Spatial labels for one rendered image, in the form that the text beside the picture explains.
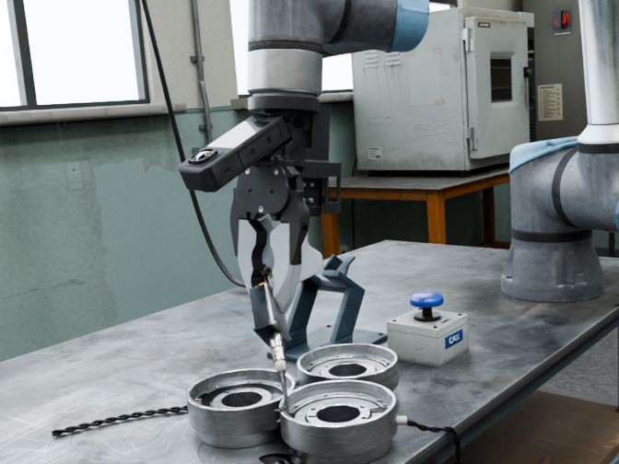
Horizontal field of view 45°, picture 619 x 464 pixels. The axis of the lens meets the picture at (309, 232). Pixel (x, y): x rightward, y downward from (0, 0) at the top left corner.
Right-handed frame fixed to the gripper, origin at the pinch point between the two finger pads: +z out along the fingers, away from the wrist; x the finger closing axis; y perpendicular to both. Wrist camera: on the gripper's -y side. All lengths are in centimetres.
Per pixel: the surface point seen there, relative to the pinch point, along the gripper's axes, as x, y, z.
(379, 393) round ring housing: -11.8, 3.4, 7.8
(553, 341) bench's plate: -15.1, 34.5, 7.1
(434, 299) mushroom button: -6.3, 21.4, 1.6
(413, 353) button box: -4.8, 19.6, 8.0
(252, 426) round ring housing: -5.1, -6.3, 10.3
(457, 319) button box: -7.9, 23.9, 4.0
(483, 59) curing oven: 91, 205, -58
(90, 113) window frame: 149, 72, -29
